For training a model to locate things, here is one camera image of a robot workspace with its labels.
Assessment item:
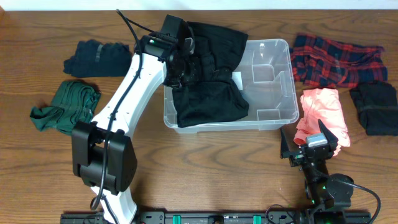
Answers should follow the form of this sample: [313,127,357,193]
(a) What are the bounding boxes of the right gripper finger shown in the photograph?
[280,128,290,157]
[318,119,338,144]

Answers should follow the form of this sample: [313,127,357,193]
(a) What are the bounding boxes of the large black garment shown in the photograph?
[172,22,249,128]

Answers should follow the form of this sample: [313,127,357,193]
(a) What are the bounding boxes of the dark navy garment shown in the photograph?
[63,39,132,78]

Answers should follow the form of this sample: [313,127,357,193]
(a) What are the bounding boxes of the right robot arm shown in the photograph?
[280,120,354,223]

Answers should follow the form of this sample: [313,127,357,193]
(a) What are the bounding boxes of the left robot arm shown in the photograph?
[72,15,195,223]

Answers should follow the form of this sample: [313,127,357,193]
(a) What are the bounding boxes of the pink folded garment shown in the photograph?
[294,88,351,156]

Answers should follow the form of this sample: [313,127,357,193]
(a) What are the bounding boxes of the black folded garment right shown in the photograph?
[349,82,397,136]

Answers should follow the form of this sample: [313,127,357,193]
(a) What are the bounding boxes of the red plaid shirt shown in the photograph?
[290,34,388,88]

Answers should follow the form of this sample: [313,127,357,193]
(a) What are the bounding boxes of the white label in bin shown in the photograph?
[232,72,243,91]

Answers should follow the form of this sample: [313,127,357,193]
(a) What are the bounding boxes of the clear plastic storage bin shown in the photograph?
[164,39,299,134]

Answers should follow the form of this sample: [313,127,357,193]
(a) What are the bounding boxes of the green folded garment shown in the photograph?
[30,80,101,135]

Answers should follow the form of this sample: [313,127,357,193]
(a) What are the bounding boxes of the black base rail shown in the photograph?
[60,211,372,224]

